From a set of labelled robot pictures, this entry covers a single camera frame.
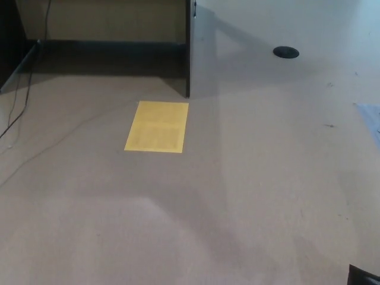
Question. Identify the yellow paper sheet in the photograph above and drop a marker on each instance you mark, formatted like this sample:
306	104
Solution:
157	127

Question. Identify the dark cabinet with glossy edge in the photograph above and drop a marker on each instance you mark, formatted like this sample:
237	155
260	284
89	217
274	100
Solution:
10	35

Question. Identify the dark desk side panel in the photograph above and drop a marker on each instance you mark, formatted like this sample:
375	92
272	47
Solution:
196	59

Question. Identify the black round floor cover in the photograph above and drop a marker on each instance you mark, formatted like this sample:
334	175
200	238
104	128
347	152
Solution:
286	52

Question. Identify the black printed plastic bag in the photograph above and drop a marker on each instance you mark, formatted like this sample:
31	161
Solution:
366	276

